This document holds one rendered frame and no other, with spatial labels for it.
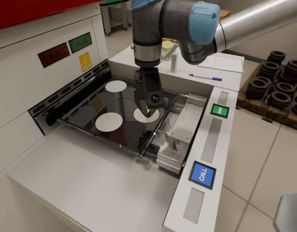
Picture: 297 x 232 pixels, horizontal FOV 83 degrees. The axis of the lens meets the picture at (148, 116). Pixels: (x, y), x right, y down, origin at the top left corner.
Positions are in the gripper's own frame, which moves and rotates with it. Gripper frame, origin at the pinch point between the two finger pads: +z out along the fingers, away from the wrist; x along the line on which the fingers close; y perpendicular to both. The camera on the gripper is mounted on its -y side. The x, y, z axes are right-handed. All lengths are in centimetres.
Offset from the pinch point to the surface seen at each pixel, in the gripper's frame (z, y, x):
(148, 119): 4.8, 2.9, -0.4
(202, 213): -1.1, -32.0, -6.5
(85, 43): -14.2, 32.1, 21.4
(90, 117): 5.0, 7.7, 21.3
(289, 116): 80, 61, -158
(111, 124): 4.9, 2.3, 13.2
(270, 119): 93, 71, -149
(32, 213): 39, -11, 52
